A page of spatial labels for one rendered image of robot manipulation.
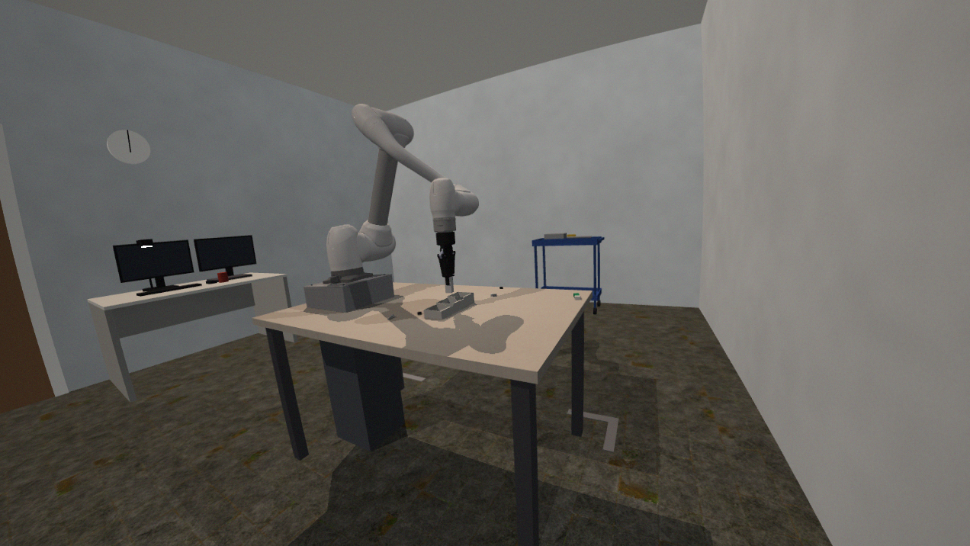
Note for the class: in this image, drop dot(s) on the grey three-compartment bin rack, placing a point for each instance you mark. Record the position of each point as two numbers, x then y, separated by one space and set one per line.
449 306

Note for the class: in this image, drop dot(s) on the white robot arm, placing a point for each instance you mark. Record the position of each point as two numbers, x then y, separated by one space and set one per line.
346 248

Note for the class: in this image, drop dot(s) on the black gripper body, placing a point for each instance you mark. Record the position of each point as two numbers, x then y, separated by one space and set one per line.
445 241

